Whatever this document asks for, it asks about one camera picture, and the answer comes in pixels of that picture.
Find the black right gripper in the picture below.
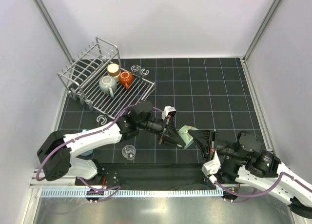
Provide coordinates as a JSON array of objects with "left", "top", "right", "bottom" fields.
[{"left": 187, "top": 128, "right": 248, "bottom": 162}]

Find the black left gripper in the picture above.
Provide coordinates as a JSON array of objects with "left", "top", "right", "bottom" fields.
[{"left": 138, "top": 115, "right": 185, "bottom": 148}]

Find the mint green mug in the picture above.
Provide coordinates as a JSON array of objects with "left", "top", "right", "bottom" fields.
[{"left": 178, "top": 125, "right": 197, "bottom": 149}]

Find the small clear glass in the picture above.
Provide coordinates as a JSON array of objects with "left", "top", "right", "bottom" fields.
[{"left": 122, "top": 145, "right": 136, "bottom": 161}]

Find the orange glazed ceramic mug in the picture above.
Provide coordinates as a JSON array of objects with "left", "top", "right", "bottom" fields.
[{"left": 119, "top": 71, "right": 134, "bottom": 90}]

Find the grey ceramic mug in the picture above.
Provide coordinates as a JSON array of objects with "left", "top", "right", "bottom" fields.
[{"left": 99, "top": 75, "right": 117, "bottom": 98}]

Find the cream cup with cork band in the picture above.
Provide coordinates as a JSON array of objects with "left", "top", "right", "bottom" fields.
[{"left": 107, "top": 63, "right": 120, "bottom": 77}]

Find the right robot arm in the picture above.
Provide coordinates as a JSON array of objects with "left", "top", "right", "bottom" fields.
[{"left": 185, "top": 128, "right": 312, "bottom": 219}]

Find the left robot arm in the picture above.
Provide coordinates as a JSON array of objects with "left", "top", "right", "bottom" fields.
[{"left": 36, "top": 100, "right": 186, "bottom": 185}]

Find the grey rack hook front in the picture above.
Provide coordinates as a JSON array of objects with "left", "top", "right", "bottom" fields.
[{"left": 96, "top": 115, "right": 107, "bottom": 125}]

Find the grey rack hook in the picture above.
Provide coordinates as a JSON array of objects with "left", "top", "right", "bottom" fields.
[
  {"left": 131, "top": 65, "right": 149, "bottom": 78},
  {"left": 96, "top": 115, "right": 107, "bottom": 125}
]

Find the grey rack hook back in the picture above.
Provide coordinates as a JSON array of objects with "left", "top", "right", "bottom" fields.
[{"left": 131, "top": 65, "right": 149, "bottom": 78}]

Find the grey metal dish rack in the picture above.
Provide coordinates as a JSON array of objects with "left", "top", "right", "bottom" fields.
[{"left": 57, "top": 37, "right": 156, "bottom": 130}]

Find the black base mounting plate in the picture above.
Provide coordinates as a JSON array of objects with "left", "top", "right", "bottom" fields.
[{"left": 75, "top": 163, "right": 249, "bottom": 192}]

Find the black grid mat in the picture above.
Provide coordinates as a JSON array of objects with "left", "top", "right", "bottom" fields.
[{"left": 45, "top": 58, "right": 279, "bottom": 165}]

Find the light blue cup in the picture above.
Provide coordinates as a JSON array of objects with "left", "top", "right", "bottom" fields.
[{"left": 80, "top": 128, "right": 94, "bottom": 157}]

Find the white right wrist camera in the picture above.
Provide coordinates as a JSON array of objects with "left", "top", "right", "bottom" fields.
[{"left": 201, "top": 151, "right": 221, "bottom": 176}]

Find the white slotted cable duct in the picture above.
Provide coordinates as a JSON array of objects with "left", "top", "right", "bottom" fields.
[{"left": 40, "top": 188, "right": 223, "bottom": 198}]

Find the aluminium frame post right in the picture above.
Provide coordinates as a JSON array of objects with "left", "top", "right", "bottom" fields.
[{"left": 243, "top": 0, "right": 283, "bottom": 62}]

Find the aluminium frame post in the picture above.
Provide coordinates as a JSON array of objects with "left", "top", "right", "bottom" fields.
[
  {"left": 243, "top": 0, "right": 283, "bottom": 62},
  {"left": 33, "top": 0, "right": 74, "bottom": 62}
]

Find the aluminium frame post left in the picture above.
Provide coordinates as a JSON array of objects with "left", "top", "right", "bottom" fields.
[{"left": 33, "top": 0, "right": 74, "bottom": 62}]

